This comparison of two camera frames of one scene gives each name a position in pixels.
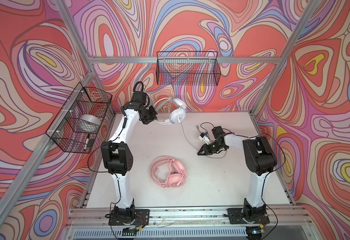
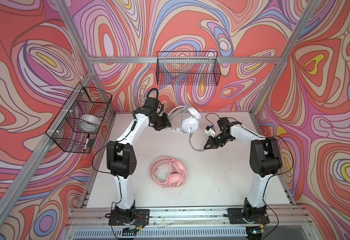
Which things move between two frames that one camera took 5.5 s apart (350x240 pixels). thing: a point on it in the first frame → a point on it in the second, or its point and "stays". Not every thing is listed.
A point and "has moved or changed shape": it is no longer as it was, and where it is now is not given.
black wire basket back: (188, 68) stays
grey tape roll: (90, 118) stays
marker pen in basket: (87, 142) stays
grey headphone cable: (220, 157) has moved or changed shape
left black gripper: (153, 115) → (165, 122)
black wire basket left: (81, 119) stays
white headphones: (177, 110) → (190, 120)
